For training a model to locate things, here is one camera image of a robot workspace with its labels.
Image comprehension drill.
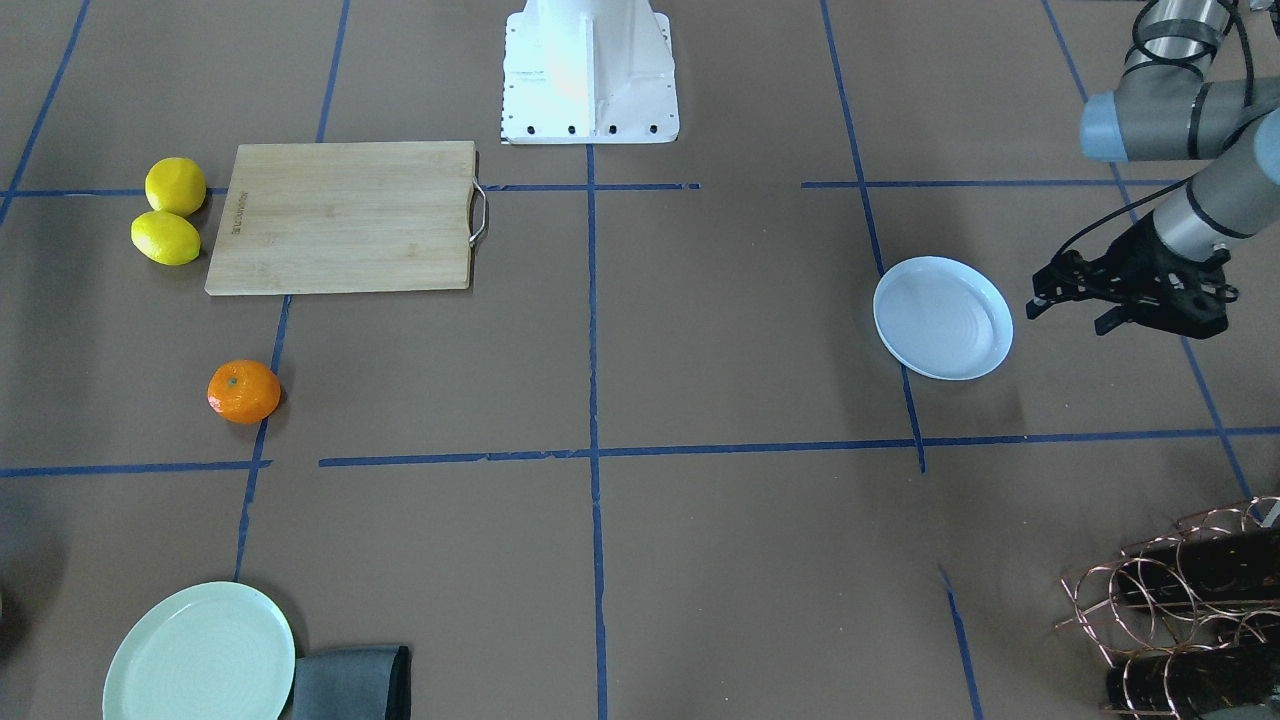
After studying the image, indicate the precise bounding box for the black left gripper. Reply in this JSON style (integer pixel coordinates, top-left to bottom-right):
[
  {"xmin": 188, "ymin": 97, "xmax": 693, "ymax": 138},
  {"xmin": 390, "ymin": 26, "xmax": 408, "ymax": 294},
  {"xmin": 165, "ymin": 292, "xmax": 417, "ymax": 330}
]
[{"xmin": 1027, "ymin": 217, "xmax": 1239, "ymax": 340}]

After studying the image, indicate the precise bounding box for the light blue plate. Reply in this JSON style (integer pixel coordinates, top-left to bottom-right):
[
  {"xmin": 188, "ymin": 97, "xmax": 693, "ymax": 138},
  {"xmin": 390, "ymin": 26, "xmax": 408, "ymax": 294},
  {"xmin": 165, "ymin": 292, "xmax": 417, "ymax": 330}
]
[{"xmin": 872, "ymin": 256, "xmax": 1015, "ymax": 380}]

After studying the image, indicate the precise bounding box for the orange fruit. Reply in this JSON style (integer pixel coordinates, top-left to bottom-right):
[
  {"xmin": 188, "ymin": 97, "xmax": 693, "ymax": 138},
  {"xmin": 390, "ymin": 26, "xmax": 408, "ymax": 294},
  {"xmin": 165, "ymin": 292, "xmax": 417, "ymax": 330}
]
[{"xmin": 206, "ymin": 359, "xmax": 283, "ymax": 424}]

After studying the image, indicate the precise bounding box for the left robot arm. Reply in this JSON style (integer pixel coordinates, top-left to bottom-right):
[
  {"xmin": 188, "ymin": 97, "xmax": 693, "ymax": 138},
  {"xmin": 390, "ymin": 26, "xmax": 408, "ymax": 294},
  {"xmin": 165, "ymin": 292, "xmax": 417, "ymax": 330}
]
[{"xmin": 1027, "ymin": 1, "xmax": 1279, "ymax": 340}]

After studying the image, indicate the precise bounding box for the light green plate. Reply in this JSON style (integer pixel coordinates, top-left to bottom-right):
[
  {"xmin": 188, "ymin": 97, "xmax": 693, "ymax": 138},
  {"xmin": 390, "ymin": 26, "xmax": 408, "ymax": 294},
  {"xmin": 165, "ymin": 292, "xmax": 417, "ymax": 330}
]
[{"xmin": 101, "ymin": 582, "xmax": 296, "ymax": 719}]

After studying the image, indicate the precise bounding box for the wooden cutting board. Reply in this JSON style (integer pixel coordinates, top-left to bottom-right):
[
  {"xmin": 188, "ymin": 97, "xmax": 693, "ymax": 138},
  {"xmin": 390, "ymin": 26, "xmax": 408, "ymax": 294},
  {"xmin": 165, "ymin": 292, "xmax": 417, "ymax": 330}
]
[{"xmin": 205, "ymin": 141, "xmax": 488, "ymax": 297}]

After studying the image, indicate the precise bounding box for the upper yellow lemon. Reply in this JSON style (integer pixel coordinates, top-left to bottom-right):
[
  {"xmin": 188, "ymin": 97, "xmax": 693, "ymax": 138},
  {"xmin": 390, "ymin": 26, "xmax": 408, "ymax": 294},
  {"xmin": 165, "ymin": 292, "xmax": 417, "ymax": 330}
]
[{"xmin": 143, "ymin": 158, "xmax": 209, "ymax": 218}]

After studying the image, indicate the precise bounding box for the yellow lemon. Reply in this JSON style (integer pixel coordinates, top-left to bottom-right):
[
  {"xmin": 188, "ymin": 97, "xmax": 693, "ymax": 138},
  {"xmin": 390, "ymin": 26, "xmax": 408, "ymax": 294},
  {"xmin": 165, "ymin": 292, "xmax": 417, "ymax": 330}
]
[
  {"xmin": 143, "ymin": 158, "xmax": 209, "ymax": 218},
  {"xmin": 131, "ymin": 210, "xmax": 202, "ymax": 266}
]

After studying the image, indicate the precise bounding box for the lower yellow lemon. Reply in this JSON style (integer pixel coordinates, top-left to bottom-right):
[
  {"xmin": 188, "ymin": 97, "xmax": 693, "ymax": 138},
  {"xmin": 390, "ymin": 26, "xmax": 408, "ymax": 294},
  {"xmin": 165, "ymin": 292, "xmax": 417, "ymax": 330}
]
[{"xmin": 131, "ymin": 210, "xmax": 202, "ymax": 266}]

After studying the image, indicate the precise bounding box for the copper wire bottle rack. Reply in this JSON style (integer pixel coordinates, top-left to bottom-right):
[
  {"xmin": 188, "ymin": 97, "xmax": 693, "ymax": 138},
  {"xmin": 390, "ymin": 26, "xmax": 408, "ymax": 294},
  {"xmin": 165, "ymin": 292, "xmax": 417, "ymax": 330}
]
[{"xmin": 1059, "ymin": 496, "xmax": 1279, "ymax": 719}]

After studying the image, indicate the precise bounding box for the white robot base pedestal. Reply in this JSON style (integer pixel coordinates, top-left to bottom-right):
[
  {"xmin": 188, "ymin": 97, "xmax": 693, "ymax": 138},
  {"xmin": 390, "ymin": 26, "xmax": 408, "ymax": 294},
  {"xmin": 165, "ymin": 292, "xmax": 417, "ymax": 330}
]
[{"xmin": 500, "ymin": 1, "xmax": 681, "ymax": 146}]

